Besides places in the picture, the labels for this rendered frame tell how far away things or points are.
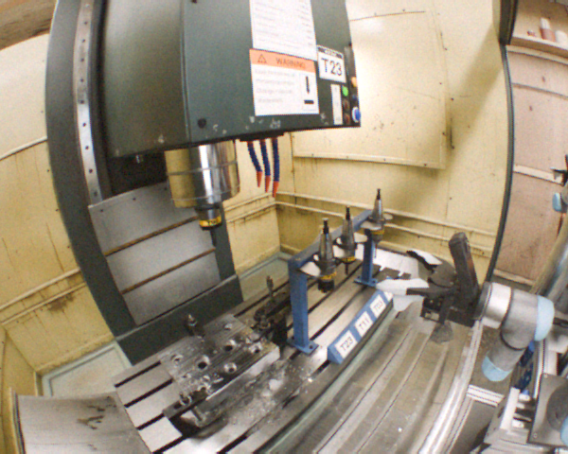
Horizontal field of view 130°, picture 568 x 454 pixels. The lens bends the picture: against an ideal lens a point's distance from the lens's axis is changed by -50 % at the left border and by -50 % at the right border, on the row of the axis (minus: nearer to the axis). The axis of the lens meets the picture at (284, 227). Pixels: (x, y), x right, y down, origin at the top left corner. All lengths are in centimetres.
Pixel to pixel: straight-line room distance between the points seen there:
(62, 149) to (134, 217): 37
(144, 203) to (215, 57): 70
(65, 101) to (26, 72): 52
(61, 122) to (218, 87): 72
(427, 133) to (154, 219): 122
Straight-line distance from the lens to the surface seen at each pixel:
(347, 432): 88
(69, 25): 112
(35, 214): 135
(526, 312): 48
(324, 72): 54
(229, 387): 71
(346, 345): 83
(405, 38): 139
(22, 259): 141
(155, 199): 98
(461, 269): 46
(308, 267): 66
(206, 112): 34
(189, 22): 37
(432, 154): 130
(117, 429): 118
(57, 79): 102
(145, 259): 102
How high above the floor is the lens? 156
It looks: 22 degrees down
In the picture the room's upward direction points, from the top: 5 degrees counter-clockwise
